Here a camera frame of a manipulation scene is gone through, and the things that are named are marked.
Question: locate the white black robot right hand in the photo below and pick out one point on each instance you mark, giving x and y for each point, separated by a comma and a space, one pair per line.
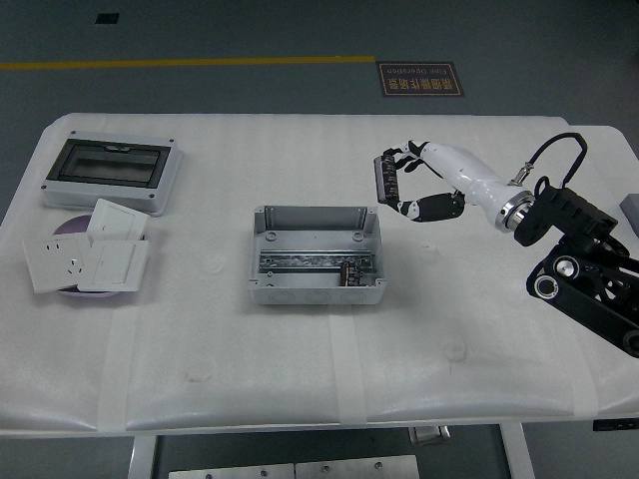
464, 169

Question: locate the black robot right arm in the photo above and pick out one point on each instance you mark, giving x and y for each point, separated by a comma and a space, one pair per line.
569, 209

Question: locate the open grey junction box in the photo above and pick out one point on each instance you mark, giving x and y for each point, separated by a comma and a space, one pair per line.
314, 234

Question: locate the dark floor sign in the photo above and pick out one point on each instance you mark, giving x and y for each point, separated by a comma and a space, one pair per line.
420, 80

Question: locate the grey block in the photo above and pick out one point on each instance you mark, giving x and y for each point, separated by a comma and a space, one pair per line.
630, 212

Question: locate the white foam sheet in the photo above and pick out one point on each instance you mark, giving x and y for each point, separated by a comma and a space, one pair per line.
299, 359

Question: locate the white table leg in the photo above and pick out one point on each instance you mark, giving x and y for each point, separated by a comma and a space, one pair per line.
144, 454
519, 454

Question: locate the black table control panel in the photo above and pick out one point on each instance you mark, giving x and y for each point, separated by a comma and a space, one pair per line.
616, 425

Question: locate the grey metal plate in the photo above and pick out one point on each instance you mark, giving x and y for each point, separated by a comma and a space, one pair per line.
229, 471
357, 470

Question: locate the grey cover with dark window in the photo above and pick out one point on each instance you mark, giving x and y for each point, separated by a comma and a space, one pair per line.
107, 167

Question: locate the black floor outlet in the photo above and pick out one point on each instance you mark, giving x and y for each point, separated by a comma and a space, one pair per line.
106, 18

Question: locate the purple round plate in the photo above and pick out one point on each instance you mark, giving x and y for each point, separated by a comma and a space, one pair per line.
70, 227

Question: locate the white tape strip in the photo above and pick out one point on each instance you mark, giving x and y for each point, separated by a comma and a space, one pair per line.
117, 369

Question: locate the metal DIN rail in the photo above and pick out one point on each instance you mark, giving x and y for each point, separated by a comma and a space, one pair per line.
304, 260

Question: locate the silver metal bracket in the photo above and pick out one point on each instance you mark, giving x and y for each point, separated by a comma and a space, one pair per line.
428, 435

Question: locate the white blank switch plate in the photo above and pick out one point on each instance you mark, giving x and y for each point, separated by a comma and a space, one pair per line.
117, 217
117, 264

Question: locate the white wall socket plate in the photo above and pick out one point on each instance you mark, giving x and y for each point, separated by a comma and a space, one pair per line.
55, 264

